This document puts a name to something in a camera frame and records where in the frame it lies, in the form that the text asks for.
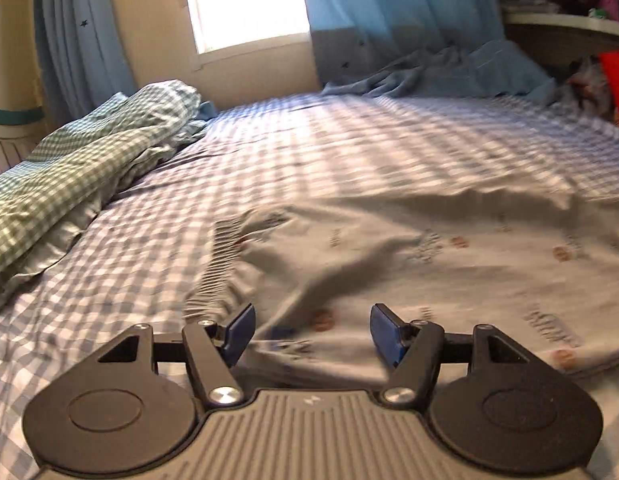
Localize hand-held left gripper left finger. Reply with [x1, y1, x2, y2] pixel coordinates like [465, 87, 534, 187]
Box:
[92, 303, 256, 407]

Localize patterned plastic bag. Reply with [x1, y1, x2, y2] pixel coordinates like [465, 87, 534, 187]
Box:
[563, 56, 616, 122]

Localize green checked quilt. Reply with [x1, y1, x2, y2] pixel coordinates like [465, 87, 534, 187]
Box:
[0, 79, 213, 317]

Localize grey printed pants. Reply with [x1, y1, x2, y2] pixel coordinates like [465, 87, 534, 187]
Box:
[182, 187, 619, 392]

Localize blue star curtain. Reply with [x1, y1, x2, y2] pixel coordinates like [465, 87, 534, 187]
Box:
[33, 0, 138, 127]
[298, 0, 508, 87]

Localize white shelf unit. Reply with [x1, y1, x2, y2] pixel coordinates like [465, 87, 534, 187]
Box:
[492, 0, 619, 63]

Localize blue checked bed sheet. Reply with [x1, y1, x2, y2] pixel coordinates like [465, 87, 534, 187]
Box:
[0, 91, 619, 480]

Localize striped teal-trimmed headboard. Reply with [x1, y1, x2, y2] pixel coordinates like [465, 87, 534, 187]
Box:
[0, 104, 46, 181]

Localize bright window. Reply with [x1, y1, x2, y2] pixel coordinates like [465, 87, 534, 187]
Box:
[181, 0, 313, 57]

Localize folded grey clothes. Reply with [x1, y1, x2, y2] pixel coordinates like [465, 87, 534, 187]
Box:
[503, 0, 561, 15]

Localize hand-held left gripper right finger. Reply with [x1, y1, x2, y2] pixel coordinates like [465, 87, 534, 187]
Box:
[370, 303, 533, 407]

